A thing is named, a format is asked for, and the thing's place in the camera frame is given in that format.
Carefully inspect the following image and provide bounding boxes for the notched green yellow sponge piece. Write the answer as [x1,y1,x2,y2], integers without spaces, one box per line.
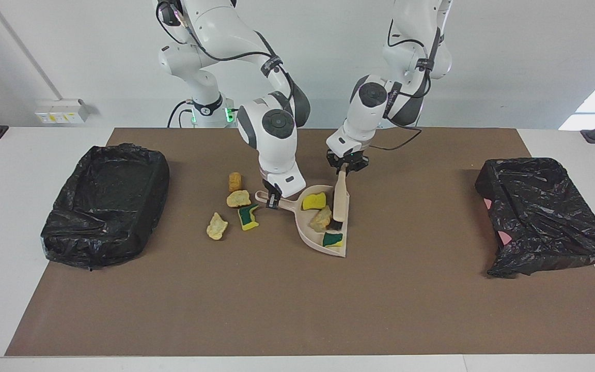
[238,204,260,231]

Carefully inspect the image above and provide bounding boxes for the beige hand brush black bristles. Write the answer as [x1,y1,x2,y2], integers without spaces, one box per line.
[328,169,349,230]

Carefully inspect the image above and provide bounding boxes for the beige sponge chunk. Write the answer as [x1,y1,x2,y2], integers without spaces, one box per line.
[206,212,229,241]
[226,190,252,209]
[308,205,333,233]

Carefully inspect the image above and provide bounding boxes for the beige plastic dustpan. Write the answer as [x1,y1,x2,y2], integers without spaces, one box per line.
[255,184,351,258]

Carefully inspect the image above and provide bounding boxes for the black bag lined bin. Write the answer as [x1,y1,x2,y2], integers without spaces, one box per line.
[40,143,170,271]

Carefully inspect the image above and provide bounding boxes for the black trash bag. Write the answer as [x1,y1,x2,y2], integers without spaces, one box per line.
[474,157,595,280]

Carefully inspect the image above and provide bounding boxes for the brown table mat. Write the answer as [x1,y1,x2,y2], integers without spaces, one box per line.
[5,128,595,357]

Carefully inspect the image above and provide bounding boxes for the pink plastic basket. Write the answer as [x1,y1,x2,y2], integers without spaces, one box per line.
[483,198,512,246]

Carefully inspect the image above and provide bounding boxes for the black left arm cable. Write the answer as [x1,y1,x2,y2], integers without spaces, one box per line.
[367,21,443,151]

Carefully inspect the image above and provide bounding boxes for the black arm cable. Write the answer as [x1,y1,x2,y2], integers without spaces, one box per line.
[367,21,443,151]
[155,0,298,104]

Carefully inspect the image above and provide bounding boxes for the black base cable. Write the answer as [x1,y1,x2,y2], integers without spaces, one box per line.
[167,100,195,129]

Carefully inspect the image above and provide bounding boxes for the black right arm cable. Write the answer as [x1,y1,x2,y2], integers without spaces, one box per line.
[155,0,298,104]

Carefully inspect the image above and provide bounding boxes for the white wall socket box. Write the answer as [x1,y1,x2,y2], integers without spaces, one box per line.
[35,99,90,125]

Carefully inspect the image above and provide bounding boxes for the white wall conduit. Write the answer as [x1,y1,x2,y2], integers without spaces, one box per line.
[0,0,63,101]

